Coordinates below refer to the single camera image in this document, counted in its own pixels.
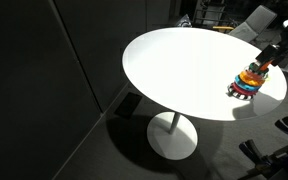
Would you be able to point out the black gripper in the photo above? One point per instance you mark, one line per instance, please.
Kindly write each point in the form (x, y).
(274, 53)

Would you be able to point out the grey office chair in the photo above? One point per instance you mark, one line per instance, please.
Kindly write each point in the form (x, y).
(255, 24)

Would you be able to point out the black floor plate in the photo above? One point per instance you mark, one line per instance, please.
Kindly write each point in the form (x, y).
(128, 105)

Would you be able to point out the white table pedestal base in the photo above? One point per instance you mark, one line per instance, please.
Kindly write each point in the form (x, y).
(172, 135)

